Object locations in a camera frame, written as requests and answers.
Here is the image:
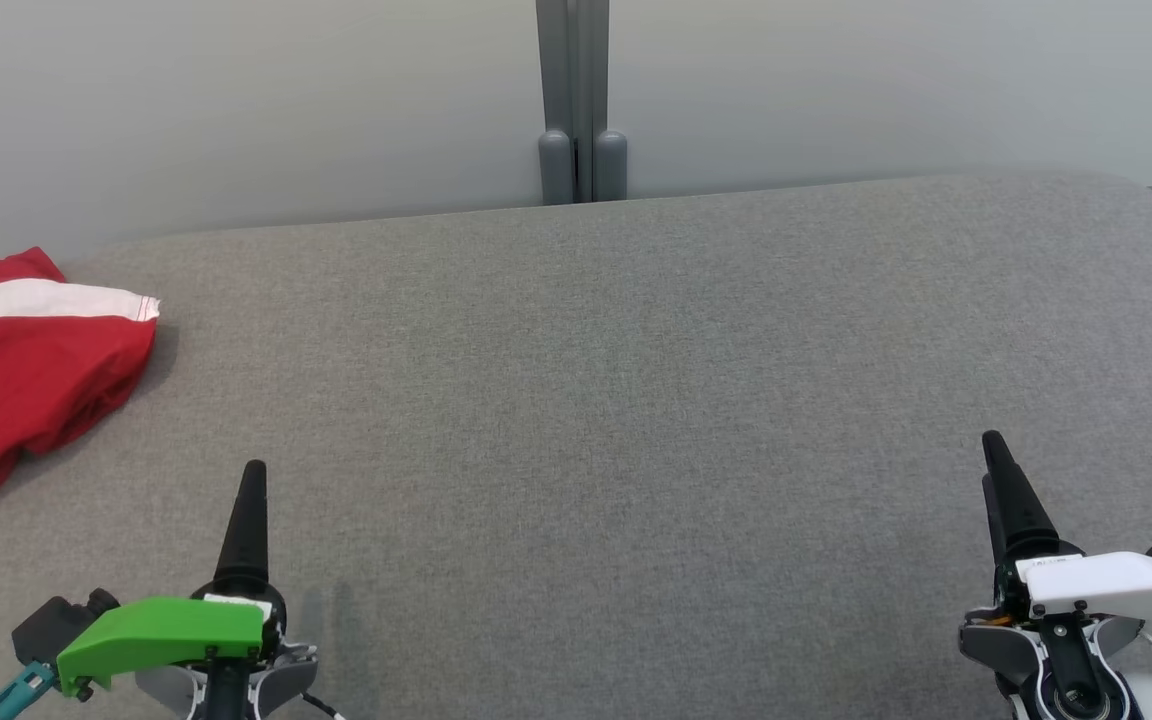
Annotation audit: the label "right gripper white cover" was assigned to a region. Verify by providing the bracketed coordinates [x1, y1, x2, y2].
[958, 430, 1152, 720]

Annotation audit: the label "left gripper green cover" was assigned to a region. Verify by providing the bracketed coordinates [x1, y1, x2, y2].
[56, 460, 322, 720]

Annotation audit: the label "red shorts with white stripe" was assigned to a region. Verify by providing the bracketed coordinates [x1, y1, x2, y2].
[0, 247, 161, 517]

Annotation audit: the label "teal left cable connector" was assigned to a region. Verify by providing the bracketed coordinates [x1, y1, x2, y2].
[0, 662, 59, 719]

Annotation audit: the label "grey partition post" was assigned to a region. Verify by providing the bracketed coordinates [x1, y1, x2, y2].
[536, 0, 629, 206]

